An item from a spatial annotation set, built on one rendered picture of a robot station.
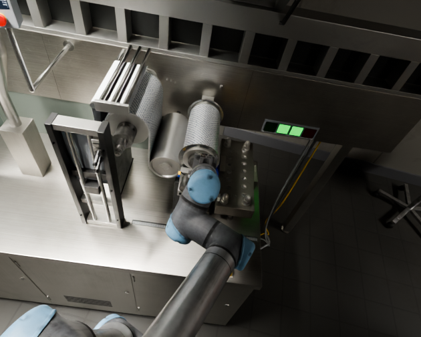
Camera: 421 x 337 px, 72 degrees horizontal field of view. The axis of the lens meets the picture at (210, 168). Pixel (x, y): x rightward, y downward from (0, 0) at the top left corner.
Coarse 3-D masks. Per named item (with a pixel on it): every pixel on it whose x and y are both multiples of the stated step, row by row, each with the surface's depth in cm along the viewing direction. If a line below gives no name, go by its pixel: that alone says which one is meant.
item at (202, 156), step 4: (200, 152) 90; (196, 156) 87; (200, 156) 87; (204, 156) 86; (208, 156) 86; (212, 156) 86; (216, 156) 90; (196, 160) 87; (200, 160) 81; (204, 160) 81; (208, 160) 81; (212, 160) 81; (216, 160) 87; (196, 164) 87; (212, 164) 87; (216, 164) 87; (192, 168) 87
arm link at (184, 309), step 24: (216, 240) 67; (240, 240) 67; (216, 264) 60; (240, 264) 65; (192, 288) 54; (216, 288) 57; (168, 312) 50; (192, 312) 51; (144, 336) 47; (168, 336) 46; (192, 336) 50
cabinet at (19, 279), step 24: (0, 264) 124; (24, 264) 122; (48, 264) 120; (0, 288) 152; (24, 288) 148; (48, 288) 145; (72, 288) 142; (96, 288) 139; (120, 288) 136; (144, 288) 133; (168, 288) 130; (240, 288) 123; (144, 312) 166; (216, 312) 154
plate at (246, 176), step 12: (240, 144) 143; (252, 144) 144; (228, 156) 137; (240, 156) 137; (252, 156) 139; (228, 168) 131; (240, 168) 132; (252, 168) 134; (228, 180) 128; (240, 180) 128; (252, 180) 129; (228, 192) 123; (240, 192) 124; (252, 192) 125; (216, 204) 119; (228, 204) 119; (240, 204) 120; (252, 204) 121; (240, 216) 122
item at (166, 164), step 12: (168, 120) 117; (180, 120) 118; (168, 132) 112; (180, 132) 114; (156, 144) 110; (168, 144) 107; (180, 144) 111; (156, 156) 104; (168, 156) 104; (156, 168) 109; (168, 168) 108; (180, 168) 107
